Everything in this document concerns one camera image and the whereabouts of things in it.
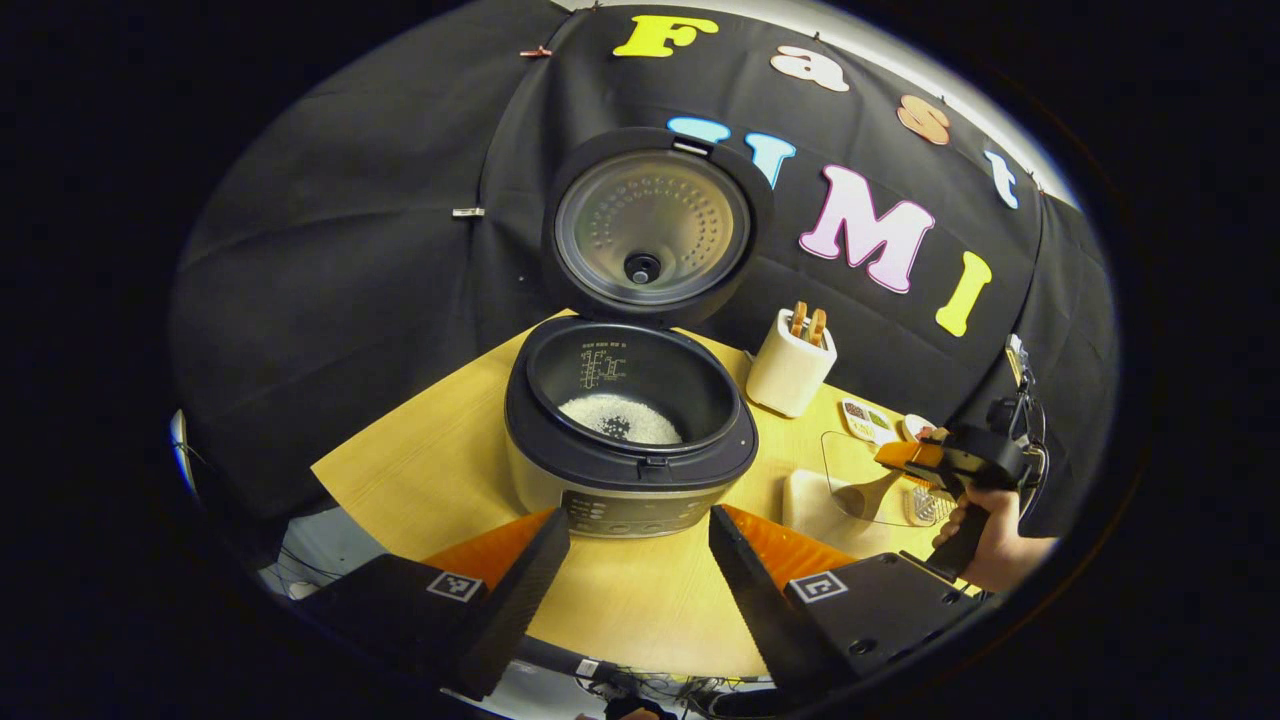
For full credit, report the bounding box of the black backdrop cloth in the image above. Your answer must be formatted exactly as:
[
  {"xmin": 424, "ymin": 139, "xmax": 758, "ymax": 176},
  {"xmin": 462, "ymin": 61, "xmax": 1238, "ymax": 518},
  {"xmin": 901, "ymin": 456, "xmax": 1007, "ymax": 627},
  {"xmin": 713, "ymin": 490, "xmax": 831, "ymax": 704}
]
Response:
[{"xmin": 168, "ymin": 0, "xmax": 1119, "ymax": 541}]

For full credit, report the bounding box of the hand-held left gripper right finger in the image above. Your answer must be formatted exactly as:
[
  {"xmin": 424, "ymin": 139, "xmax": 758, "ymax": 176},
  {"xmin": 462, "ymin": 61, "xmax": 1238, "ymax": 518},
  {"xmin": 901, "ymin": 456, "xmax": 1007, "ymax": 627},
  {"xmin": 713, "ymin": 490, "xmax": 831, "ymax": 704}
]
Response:
[{"xmin": 708, "ymin": 504, "xmax": 986, "ymax": 706}]

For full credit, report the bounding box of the tangle of black cables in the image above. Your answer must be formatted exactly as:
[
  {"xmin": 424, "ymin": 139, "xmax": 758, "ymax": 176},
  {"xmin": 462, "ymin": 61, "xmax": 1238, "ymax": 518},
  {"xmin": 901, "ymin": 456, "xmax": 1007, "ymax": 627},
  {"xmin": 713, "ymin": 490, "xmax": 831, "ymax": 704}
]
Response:
[{"xmin": 575, "ymin": 670, "xmax": 771, "ymax": 720}]

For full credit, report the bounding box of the white toaster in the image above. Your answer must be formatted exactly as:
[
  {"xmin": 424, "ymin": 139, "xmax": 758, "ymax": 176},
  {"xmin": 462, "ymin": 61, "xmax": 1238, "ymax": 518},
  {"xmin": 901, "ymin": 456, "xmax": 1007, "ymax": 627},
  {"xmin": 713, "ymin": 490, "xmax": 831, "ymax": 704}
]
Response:
[{"xmin": 745, "ymin": 308, "xmax": 839, "ymax": 419}]

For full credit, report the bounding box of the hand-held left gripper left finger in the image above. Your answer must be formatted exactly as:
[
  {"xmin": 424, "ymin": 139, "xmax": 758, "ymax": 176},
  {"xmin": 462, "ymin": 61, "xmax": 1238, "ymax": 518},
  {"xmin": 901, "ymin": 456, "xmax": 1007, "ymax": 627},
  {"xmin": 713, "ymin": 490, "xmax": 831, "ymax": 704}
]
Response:
[{"xmin": 300, "ymin": 508, "xmax": 571, "ymax": 701}]

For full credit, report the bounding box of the white rice heap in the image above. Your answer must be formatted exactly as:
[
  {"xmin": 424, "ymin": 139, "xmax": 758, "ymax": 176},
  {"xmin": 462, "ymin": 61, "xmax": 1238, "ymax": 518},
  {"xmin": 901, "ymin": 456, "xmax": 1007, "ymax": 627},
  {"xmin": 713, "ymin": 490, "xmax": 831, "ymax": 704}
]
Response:
[{"xmin": 558, "ymin": 393, "xmax": 684, "ymax": 447}]

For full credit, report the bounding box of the black rice cooker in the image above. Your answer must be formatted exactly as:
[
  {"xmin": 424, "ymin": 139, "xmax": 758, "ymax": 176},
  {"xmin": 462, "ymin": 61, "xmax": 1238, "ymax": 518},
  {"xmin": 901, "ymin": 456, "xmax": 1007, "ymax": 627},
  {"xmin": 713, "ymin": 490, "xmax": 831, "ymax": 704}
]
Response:
[{"xmin": 503, "ymin": 127, "xmax": 776, "ymax": 541}]

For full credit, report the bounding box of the white divided grain dish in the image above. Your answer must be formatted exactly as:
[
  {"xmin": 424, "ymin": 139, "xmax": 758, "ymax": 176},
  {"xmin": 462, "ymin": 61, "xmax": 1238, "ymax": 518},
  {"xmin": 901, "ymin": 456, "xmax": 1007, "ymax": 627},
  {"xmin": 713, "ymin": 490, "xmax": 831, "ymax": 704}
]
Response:
[{"xmin": 840, "ymin": 397, "xmax": 894, "ymax": 443}]

